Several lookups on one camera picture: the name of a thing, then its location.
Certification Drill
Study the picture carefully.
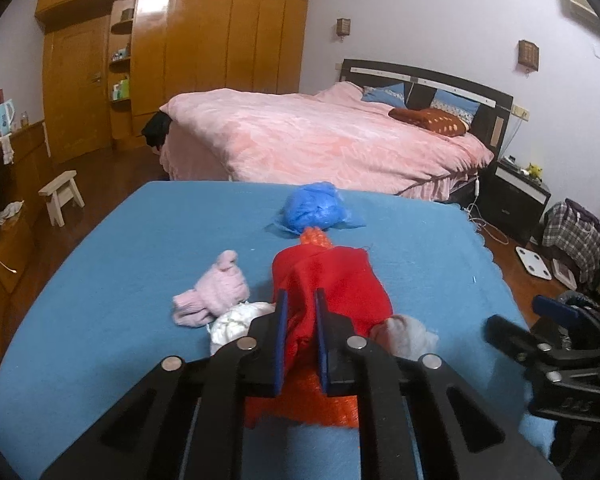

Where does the blue patterned pillow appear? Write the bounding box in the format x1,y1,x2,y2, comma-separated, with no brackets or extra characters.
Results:
361,83,408,106
430,90,481,123

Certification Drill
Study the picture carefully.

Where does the red glove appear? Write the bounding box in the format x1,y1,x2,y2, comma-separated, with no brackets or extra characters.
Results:
271,245,393,376

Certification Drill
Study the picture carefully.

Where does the plaid cloth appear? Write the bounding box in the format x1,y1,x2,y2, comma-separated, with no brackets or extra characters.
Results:
542,202,600,283

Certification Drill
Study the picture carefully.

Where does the wooden wardrobe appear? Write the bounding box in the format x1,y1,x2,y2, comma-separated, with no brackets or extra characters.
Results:
35,0,312,163

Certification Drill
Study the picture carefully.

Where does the dark nightstand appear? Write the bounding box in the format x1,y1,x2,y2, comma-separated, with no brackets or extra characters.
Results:
475,157,552,248

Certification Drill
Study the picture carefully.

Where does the wooden sideboard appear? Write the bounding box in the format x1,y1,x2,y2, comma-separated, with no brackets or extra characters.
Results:
0,120,48,321

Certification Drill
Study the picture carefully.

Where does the purple cloth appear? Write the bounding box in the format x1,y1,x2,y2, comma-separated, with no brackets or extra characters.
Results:
565,199,600,223

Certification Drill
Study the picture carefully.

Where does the small wooden stool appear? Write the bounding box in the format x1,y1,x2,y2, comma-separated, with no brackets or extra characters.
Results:
38,170,86,227

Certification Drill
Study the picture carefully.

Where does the blue tablecloth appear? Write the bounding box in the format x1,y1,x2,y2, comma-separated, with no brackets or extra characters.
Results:
0,180,556,480

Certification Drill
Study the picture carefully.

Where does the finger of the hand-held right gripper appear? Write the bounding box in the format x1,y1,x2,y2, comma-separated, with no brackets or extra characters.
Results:
485,314,548,366
532,295,581,323

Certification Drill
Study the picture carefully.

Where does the wall air conditioner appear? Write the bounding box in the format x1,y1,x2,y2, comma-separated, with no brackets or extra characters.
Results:
566,0,600,23

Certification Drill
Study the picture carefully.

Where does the orange foam net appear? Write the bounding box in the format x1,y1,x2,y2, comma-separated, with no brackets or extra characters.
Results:
244,227,361,430

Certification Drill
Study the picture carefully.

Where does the dark wooden bed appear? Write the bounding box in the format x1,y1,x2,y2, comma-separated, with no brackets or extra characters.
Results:
159,58,515,203

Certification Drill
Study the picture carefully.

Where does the black cloth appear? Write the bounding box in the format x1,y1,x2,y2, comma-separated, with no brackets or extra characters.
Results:
141,111,173,152

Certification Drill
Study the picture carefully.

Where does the light blue electric kettle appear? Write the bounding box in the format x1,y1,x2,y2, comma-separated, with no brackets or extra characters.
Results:
0,98,17,133

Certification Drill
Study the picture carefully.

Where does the white crumpled tissue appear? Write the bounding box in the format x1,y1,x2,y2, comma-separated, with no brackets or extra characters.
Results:
209,301,276,356

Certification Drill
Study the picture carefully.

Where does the red dotted pillow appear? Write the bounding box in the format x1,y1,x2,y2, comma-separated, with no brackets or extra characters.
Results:
389,107,473,137

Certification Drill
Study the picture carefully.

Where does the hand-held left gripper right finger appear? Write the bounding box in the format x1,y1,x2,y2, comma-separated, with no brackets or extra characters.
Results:
314,287,563,480

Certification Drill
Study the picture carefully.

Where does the white charging cable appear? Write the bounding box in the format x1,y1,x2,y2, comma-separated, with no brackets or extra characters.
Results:
462,175,511,247

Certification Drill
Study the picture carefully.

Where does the pink knitted glove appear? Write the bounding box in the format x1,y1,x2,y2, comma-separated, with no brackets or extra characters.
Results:
172,251,251,328

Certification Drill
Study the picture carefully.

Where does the brown-topped bathroom scale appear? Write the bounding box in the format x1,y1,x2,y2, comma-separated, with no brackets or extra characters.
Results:
551,258,578,288

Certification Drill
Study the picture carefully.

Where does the white bathroom scale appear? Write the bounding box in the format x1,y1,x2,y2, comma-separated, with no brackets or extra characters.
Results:
516,246,553,281

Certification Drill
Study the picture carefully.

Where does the pink blanket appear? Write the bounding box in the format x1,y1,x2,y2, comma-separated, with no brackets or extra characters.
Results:
159,81,496,198

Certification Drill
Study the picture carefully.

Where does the blue plastic bag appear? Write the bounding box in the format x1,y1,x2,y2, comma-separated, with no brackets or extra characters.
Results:
266,182,367,236

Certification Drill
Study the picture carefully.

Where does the white crumpled cloth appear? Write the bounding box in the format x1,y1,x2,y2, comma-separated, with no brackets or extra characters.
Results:
0,201,25,226

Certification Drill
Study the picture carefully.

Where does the wooden door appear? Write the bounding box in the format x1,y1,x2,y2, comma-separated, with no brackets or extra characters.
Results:
42,15,113,163

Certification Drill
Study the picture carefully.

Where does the white crumpled paper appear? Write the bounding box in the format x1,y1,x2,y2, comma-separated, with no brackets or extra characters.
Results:
370,314,440,361

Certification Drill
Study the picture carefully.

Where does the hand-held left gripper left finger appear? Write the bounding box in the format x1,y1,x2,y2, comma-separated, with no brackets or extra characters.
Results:
40,290,289,480

